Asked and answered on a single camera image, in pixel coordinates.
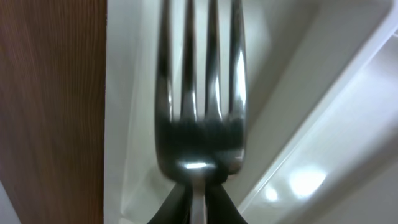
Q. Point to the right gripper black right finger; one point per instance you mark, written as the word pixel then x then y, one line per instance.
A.
pixel 221 209

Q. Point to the white plastic cutlery tray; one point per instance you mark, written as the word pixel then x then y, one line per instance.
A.
pixel 315 111

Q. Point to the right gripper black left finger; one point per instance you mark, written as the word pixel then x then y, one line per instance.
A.
pixel 176 207

